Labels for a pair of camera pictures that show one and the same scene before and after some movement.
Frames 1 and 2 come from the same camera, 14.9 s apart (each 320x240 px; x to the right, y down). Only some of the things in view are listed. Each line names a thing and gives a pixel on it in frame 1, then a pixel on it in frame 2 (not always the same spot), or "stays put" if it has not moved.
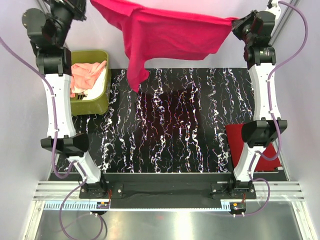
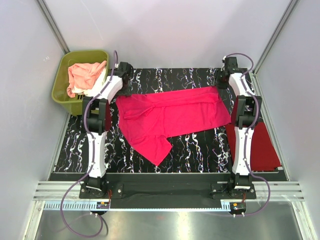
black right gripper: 237,25 -> 219,85
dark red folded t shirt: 236,142 stays put
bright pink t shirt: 153,35 -> 150,117
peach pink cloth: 83,75 stays put
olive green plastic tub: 97,106 stays put
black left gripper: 76,7 -> 127,93
